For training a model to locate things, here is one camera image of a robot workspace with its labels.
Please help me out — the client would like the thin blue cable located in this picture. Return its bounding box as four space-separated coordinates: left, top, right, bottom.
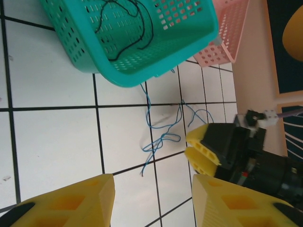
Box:
139 67 214 177

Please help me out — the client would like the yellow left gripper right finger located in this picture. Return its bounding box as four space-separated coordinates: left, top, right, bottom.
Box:
193 174 303 227

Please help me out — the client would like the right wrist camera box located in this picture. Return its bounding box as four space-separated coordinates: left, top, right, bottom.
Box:
233 108 280 137

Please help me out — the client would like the pink plastic basket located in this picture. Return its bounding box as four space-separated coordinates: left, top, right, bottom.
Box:
193 0 251 69

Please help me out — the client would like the teal plastic basket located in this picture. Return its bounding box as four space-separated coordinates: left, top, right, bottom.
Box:
39 0 220 88

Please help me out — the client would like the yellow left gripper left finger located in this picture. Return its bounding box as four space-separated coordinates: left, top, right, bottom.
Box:
0 174 116 227

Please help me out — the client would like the thin black cable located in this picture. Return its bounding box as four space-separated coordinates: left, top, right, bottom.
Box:
94 0 154 61

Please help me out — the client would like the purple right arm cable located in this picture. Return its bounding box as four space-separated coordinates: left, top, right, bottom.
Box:
277 109 303 118

